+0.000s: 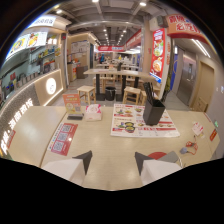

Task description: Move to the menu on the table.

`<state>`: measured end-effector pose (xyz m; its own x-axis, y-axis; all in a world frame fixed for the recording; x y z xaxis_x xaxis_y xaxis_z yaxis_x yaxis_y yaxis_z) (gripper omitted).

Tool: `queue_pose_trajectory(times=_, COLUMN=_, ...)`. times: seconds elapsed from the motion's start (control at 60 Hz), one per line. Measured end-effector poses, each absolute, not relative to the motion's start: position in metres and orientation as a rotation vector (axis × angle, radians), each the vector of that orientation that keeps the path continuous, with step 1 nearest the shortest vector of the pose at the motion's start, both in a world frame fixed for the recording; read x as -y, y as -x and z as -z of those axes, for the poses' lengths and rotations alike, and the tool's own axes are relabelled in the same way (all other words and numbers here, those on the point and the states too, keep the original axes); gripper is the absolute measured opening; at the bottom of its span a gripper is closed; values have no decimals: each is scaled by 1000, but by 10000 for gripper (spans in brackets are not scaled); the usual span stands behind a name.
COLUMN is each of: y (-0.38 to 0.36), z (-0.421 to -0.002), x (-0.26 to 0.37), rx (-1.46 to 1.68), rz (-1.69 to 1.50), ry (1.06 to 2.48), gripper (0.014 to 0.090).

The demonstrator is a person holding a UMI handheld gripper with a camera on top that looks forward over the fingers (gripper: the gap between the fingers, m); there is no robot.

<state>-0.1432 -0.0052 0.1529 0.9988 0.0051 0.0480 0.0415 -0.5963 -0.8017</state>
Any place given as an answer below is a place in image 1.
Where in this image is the laminated food menu sheet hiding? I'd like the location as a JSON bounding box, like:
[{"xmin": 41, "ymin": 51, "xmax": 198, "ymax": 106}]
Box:
[{"xmin": 110, "ymin": 103, "xmax": 181, "ymax": 139}]

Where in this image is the overhead menu board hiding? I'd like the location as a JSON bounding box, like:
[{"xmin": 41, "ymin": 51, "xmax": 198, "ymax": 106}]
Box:
[{"xmin": 5, "ymin": 31, "xmax": 49, "ymax": 60}]

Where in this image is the red QR code sticker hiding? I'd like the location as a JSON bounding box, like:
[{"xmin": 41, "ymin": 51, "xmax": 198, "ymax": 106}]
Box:
[{"xmin": 47, "ymin": 122, "xmax": 79, "ymax": 157}]

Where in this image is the black chopstick holder box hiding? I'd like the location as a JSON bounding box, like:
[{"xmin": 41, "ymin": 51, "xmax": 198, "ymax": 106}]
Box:
[{"xmin": 142, "ymin": 98, "xmax": 166, "ymax": 127}]

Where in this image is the small white red card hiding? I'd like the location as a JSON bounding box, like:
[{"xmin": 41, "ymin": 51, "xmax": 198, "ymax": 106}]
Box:
[{"xmin": 191, "ymin": 120, "xmax": 205, "ymax": 137}]

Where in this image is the white tissue box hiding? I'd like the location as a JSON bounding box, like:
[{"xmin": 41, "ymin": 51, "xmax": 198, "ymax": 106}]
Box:
[{"xmin": 83, "ymin": 103, "xmax": 103, "ymax": 122}]

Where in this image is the orange acrylic sign stand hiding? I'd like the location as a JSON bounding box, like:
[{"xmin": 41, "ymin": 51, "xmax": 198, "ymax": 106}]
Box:
[{"xmin": 62, "ymin": 93, "xmax": 84, "ymax": 121}]

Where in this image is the small red table sticker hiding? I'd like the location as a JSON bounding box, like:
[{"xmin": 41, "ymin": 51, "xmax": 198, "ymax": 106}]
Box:
[{"xmin": 209, "ymin": 128, "xmax": 218, "ymax": 142}]

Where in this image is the black chopsticks bundle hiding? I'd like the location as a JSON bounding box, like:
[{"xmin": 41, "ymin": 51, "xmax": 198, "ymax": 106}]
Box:
[{"xmin": 142, "ymin": 81, "xmax": 156, "ymax": 107}]

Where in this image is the wooden stool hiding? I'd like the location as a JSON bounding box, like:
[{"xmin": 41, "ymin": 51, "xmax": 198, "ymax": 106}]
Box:
[
  {"xmin": 76, "ymin": 85, "xmax": 97, "ymax": 106},
  {"xmin": 122, "ymin": 86, "xmax": 142, "ymax": 106}
]

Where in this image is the service counter with round logo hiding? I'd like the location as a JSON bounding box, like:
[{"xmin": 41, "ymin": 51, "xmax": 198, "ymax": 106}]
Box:
[{"xmin": 33, "ymin": 68, "xmax": 65, "ymax": 107}]

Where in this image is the black trash bin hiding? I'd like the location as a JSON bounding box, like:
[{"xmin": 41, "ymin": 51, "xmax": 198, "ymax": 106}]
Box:
[{"xmin": 104, "ymin": 86, "xmax": 117, "ymax": 102}]

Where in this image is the long wooden dining table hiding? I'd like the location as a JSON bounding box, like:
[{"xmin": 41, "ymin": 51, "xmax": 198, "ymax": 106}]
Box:
[{"xmin": 83, "ymin": 68, "xmax": 158, "ymax": 102}]

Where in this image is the red food poster lightbox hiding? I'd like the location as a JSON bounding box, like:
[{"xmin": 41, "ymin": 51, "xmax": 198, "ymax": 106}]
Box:
[{"xmin": 149, "ymin": 28, "xmax": 166, "ymax": 83}]

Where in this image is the red cable with grey plug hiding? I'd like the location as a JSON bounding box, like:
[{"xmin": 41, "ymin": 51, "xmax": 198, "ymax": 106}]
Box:
[{"xmin": 179, "ymin": 134, "xmax": 199, "ymax": 156}]

